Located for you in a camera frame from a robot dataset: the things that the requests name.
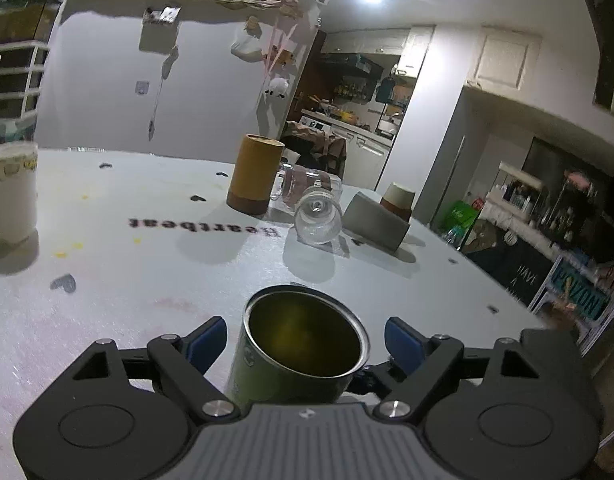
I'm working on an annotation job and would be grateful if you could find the green metal cup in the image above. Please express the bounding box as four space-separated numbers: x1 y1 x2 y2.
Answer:
226 285 370 410

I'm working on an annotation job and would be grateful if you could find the grey cup lying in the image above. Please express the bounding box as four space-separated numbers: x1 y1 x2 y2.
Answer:
343 192 409 252

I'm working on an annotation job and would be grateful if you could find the brown white paper cup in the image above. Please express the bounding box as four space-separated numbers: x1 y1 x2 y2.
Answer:
380 182 415 222

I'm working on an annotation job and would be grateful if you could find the clear glass cup lying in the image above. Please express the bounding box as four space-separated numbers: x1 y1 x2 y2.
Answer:
294 186 343 245

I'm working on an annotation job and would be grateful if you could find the tan cylindrical bamboo cup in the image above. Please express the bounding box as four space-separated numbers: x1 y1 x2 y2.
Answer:
227 134 284 216

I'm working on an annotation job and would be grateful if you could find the white patterned ceramic cup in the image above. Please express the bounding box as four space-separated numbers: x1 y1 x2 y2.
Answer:
0 141 38 244

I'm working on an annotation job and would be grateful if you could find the green shopping bag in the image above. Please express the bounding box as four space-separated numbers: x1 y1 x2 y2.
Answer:
441 200 478 236

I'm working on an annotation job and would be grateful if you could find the clear glass mug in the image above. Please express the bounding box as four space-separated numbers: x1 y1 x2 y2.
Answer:
270 162 342 208

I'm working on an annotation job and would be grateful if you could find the white plush toy hanging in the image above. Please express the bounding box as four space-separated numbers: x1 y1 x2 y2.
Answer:
264 76 290 99

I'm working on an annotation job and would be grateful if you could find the white plastic drawer unit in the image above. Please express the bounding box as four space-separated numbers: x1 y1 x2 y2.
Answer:
0 40 50 128

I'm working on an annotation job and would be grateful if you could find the white wall shelf box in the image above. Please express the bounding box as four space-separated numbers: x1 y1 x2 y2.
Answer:
139 6 181 54

